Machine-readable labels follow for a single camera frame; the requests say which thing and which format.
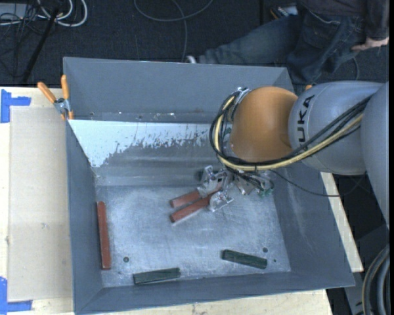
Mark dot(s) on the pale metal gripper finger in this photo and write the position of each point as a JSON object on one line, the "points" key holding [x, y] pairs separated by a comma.
{"points": [[221, 201], [211, 177]]}

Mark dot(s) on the red-brown flat block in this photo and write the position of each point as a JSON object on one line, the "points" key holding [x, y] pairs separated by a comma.
{"points": [[188, 211], [184, 199], [103, 235]]}

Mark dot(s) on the person's hand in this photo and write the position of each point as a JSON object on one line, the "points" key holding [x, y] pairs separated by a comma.
{"points": [[371, 43]]}

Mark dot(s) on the dark green flat block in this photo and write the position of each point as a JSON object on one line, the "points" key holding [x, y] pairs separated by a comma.
{"points": [[244, 259], [157, 276]]}

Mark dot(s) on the pale wood flat board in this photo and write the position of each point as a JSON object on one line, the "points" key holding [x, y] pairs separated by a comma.
{"points": [[36, 192]]}

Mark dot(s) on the person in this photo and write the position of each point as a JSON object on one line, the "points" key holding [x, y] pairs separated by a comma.
{"points": [[315, 41]]}

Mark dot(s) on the grey metal bin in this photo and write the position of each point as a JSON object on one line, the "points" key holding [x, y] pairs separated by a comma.
{"points": [[184, 235]]}

